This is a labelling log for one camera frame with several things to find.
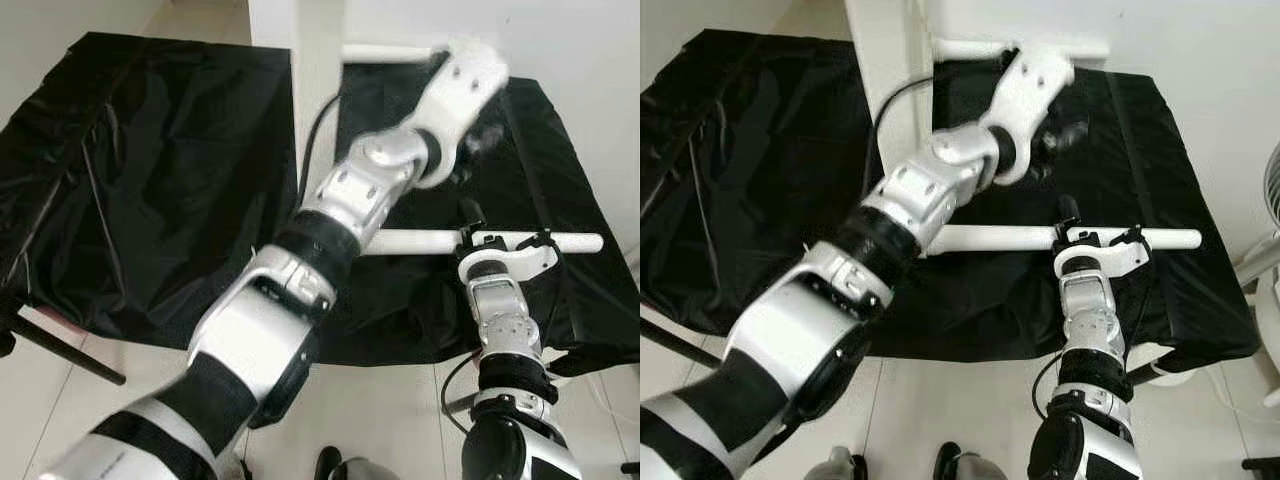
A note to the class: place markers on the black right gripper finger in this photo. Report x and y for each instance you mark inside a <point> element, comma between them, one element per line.
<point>1069,211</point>
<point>472,215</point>

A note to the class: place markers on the white plastic table leg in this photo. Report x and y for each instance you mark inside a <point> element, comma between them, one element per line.
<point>385,52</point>
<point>970,48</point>
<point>1000,238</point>
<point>420,242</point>

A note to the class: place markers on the black robot right foot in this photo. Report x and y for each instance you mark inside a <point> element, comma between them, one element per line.
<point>965,466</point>
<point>360,470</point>

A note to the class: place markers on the black floor stand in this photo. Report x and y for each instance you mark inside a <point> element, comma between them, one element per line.
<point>1262,465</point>
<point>631,467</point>

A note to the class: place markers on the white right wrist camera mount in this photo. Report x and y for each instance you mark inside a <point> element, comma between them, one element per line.
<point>515,258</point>
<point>1105,255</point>

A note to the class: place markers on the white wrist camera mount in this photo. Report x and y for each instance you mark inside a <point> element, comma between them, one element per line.
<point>460,90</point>
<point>1035,85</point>
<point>515,258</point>
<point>1105,255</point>

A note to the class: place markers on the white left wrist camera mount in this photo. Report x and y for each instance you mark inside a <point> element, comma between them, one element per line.
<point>460,90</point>
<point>1035,85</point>

